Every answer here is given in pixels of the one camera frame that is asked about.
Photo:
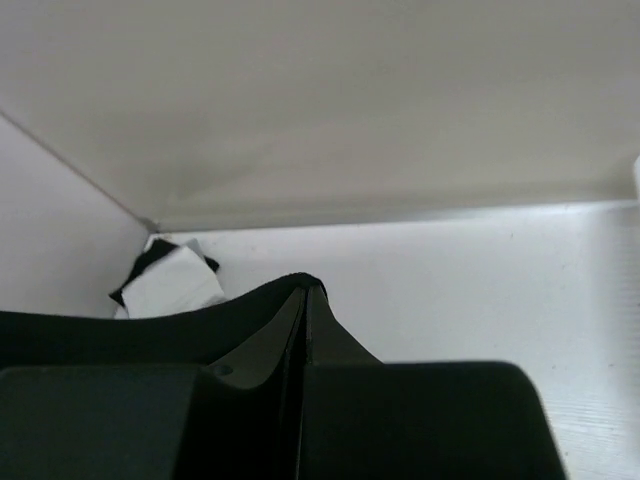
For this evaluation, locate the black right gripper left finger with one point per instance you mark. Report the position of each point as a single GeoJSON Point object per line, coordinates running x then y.
{"type": "Point", "coordinates": [238, 417]}

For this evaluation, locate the folded white tank top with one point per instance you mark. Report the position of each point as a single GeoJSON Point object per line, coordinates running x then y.
{"type": "Point", "coordinates": [172, 290]}

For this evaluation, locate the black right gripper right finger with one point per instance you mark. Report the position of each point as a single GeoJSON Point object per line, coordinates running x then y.
{"type": "Point", "coordinates": [365, 419]}

